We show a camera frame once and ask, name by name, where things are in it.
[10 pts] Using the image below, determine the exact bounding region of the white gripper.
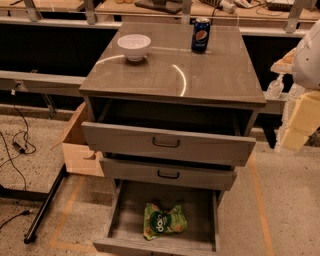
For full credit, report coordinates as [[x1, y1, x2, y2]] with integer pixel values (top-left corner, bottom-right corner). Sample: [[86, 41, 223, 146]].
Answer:
[[271, 48, 320, 152]]

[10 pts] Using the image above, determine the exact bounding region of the green rice chip bag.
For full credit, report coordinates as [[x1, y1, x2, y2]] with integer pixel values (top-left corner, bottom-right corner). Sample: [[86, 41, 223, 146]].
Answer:
[[143, 203, 187, 241]]

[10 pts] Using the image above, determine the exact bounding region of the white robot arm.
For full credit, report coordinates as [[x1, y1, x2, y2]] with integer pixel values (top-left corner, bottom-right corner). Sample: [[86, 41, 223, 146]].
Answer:
[[271, 20, 320, 152]]

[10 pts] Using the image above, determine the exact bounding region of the top grey drawer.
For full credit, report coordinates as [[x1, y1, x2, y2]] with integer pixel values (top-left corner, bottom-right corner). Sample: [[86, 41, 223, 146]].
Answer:
[[81, 122, 256, 166]]

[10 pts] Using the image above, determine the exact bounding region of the grey drawer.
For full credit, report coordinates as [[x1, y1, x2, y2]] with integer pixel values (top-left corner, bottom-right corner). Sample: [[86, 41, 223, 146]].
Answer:
[[100, 158, 236, 191], [81, 122, 256, 166], [94, 181, 220, 256]]

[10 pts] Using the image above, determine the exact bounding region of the grey drawer cabinet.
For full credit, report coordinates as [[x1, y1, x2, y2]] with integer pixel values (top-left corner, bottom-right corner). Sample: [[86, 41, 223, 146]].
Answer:
[[78, 21, 267, 198]]

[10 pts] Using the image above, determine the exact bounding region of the middle grey drawer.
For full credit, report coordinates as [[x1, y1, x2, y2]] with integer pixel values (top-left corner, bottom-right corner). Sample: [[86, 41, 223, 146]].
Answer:
[[100, 158, 236, 191]]

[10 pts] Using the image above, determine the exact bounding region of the bottom grey drawer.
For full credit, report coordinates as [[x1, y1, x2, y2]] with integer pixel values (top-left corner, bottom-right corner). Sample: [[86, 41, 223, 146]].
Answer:
[[94, 181, 220, 256]]

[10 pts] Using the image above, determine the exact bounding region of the left clear sanitizer bottle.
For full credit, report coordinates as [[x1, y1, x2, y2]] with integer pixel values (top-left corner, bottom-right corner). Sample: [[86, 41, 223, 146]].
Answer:
[[265, 74, 284, 99]]

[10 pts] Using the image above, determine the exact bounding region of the blue pepsi can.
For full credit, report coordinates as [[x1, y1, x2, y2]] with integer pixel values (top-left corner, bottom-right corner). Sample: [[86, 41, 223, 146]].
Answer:
[[191, 17, 210, 53]]

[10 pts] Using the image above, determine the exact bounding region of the white bowl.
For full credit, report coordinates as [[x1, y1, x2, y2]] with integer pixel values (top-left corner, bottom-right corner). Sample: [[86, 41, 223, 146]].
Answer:
[[117, 34, 151, 61]]

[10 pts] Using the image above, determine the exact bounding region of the cardboard box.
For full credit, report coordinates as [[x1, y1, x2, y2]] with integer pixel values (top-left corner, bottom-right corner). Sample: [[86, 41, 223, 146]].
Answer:
[[53, 102, 104, 177]]

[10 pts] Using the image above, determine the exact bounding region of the black power adapter cable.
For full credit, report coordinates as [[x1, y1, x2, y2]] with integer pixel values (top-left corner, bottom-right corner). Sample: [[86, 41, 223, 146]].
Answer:
[[0, 81, 37, 192]]

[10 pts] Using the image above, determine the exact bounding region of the black floor cable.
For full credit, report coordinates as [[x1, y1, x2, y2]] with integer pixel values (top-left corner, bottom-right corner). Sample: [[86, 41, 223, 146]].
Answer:
[[0, 208, 34, 230]]

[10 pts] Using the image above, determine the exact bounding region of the black metal floor frame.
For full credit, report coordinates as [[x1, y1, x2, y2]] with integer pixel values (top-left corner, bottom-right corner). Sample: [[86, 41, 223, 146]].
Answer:
[[0, 165, 67, 244]]

